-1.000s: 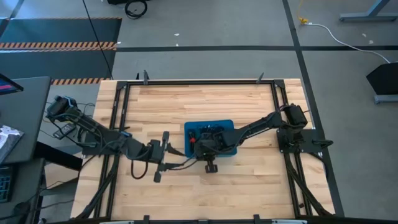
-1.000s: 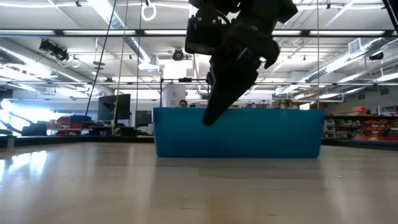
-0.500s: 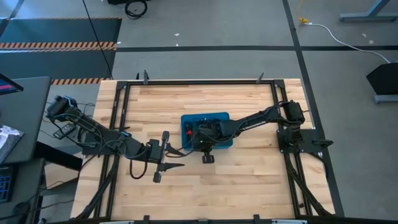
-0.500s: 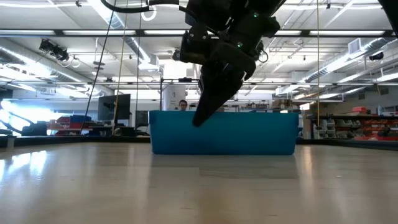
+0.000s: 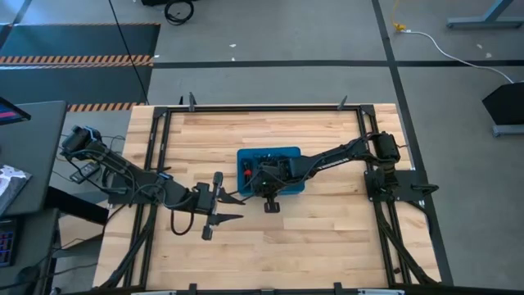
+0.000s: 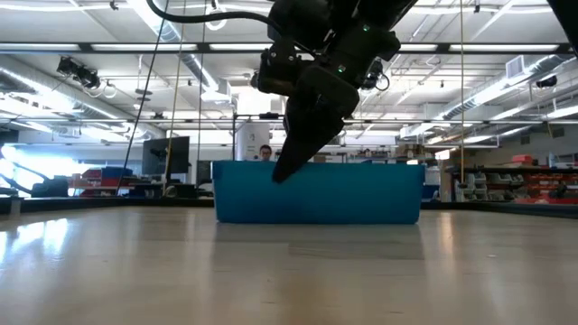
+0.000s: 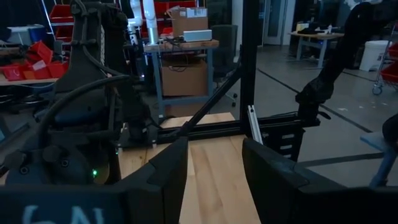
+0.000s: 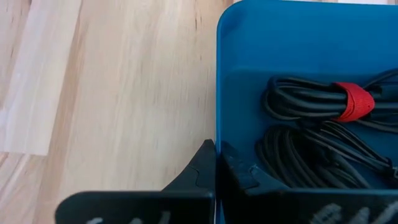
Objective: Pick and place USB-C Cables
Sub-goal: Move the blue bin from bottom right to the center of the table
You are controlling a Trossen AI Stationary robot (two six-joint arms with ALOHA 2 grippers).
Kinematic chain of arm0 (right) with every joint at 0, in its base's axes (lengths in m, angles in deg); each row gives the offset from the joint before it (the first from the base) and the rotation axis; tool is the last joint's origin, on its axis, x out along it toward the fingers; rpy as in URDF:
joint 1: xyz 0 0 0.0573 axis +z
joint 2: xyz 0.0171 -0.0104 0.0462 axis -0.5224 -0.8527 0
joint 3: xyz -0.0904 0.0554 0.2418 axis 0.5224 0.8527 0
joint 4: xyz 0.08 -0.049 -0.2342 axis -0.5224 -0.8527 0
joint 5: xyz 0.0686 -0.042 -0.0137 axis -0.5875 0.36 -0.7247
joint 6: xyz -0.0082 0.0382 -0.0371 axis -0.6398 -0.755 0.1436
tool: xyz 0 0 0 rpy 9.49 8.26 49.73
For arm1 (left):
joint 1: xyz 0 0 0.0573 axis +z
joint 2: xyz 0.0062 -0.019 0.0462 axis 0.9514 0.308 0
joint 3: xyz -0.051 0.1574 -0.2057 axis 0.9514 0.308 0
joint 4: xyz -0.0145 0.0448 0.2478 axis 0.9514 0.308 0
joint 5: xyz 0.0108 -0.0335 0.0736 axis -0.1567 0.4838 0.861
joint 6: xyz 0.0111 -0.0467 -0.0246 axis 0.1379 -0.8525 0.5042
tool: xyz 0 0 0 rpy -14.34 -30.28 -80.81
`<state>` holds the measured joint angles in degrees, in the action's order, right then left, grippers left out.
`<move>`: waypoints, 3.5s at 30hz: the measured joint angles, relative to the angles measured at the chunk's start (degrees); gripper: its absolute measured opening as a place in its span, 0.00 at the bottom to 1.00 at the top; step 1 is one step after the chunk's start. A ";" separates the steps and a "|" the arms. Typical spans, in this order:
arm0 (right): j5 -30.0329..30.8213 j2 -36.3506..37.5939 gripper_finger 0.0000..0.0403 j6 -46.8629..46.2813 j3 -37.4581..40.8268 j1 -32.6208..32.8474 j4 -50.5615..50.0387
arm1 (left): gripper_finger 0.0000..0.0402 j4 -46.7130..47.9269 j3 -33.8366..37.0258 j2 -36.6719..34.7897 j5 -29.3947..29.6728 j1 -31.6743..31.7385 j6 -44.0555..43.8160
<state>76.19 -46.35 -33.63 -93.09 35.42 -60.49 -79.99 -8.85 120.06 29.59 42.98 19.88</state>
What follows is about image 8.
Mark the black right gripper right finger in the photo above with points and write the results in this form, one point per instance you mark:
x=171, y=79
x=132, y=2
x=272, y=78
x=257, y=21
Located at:
x=280, y=208

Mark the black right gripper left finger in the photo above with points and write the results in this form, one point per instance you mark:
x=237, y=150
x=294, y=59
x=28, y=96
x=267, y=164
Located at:
x=155, y=208

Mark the blue plastic bin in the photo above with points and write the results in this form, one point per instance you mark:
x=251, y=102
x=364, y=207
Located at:
x=295, y=37

